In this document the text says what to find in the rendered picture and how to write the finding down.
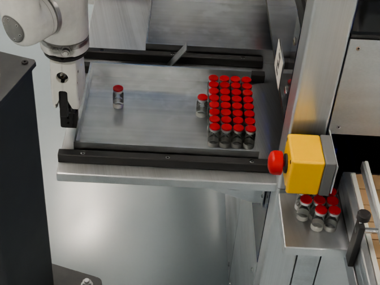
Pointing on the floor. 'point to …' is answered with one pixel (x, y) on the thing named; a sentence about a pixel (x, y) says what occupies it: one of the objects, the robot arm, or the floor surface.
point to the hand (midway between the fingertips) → (69, 116)
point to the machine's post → (306, 112)
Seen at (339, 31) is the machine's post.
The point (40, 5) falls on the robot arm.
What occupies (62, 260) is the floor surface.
